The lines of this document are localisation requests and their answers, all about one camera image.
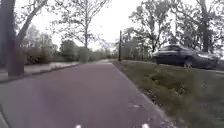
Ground dark car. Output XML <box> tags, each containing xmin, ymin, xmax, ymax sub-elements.
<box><xmin>152</xmin><ymin>44</ymin><xmax>221</xmax><ymax>70</ymax></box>

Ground reddish asphalt path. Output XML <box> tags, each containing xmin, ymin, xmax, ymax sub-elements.
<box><xmin>0</xmin><ymin>59</ymin><xmax>178</xmax><ymax>128</ymax></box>

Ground tall thin bare tree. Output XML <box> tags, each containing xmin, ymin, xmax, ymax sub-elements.
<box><xmin>53</xmin><ymin>0</ymin><xmax>113</xmax><ymax>63</ymax></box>

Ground thick-trunked forked tree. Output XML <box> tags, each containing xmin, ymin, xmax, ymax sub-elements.
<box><xmin>0</xmin><ymin>0</ymin><xmax>49</xmax><ymax>77</ymax></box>

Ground dark pole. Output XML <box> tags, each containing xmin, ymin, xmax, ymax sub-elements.
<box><xmin>118</xmin><ymin>30</ymin><xmax>123</xmax><ymax>62</ymax></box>

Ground row of trees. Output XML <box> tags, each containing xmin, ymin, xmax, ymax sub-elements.
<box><xmin>121</xmin><ymin>0</ymin><xmax>224</xmax><ymax>62</ymax></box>

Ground bushes and trees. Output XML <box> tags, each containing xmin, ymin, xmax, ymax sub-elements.
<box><xmin>19</xmin><ymin>24</ymin><xmax>116</xmax><ymax>65</ymax></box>

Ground grass verge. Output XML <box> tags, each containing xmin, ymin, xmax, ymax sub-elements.
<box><xmin>111</xmin><ymin>59</ymin><xmax>224</xmax><ymax>128</ymax></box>

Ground grey road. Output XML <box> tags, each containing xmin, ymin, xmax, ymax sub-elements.
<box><xmin>121</xmin><ymin>59</ymin><xmax>224</xmax><ymax>75</ymax></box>

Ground pale grey pavement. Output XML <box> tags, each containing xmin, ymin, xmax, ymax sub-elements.
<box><xmin>0</xmin><ymin>61</ymin><xmax>81</xmax><ymax>83</ymax></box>

